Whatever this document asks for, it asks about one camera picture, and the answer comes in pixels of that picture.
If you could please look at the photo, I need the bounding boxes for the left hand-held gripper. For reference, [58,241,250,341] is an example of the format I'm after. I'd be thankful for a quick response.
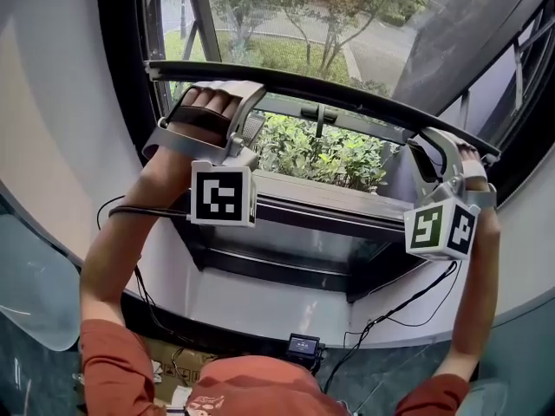
[141,80,267,229]

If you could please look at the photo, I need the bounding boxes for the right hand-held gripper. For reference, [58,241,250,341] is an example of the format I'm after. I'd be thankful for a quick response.
[402,127,498,262]

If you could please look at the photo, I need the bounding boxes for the person's right forearm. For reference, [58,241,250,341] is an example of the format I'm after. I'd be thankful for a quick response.
[437,205,503,383]

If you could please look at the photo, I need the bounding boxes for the person's left forearm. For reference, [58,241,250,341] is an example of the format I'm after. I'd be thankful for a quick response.
[80,145,205,335]

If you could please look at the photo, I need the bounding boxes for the open glass window sash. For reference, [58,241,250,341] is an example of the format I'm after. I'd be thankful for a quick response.
[184,0,555,146]

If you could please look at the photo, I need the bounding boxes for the person's right hand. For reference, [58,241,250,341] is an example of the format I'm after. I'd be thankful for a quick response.
[458,143,490,193]

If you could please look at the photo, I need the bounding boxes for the person's left hand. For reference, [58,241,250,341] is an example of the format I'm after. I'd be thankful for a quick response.
[170,88,239,146]

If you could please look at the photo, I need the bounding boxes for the green bushes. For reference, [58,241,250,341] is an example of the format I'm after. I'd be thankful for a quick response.
[164,28,400,194]

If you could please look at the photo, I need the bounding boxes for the thin trees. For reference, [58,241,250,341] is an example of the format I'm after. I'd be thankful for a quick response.
[212,0,434,73]

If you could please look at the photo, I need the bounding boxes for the small black display device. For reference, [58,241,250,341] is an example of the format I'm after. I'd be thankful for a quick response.
[285,332,323,370]

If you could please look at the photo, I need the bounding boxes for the grey round chair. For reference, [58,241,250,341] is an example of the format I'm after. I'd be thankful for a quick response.
[467,379,513,416]

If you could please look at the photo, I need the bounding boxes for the brown cardboard box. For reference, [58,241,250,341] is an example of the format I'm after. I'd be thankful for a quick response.
[145,335,220,416]

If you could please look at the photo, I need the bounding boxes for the person's red shirt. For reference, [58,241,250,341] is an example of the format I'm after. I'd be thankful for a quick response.
[80,318,472,416]

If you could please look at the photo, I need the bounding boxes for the translucent plastic chair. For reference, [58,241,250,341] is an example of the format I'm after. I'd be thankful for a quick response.
[0,212,83,353]

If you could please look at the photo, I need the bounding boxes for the black window handle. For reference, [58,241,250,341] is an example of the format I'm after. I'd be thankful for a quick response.
[301,104,339,138]

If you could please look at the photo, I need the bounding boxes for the black window frame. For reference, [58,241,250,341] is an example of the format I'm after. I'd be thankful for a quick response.
[95,0,555,305]

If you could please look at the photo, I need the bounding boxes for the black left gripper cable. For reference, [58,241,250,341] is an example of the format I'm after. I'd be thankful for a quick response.
[97,195,196,347]

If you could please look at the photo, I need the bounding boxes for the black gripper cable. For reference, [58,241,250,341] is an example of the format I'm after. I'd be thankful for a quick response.
[97,195,196,347]
[323,260,463,406]

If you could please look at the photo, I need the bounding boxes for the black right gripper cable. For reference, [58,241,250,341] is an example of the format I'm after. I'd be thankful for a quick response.
[323,260,463,406]

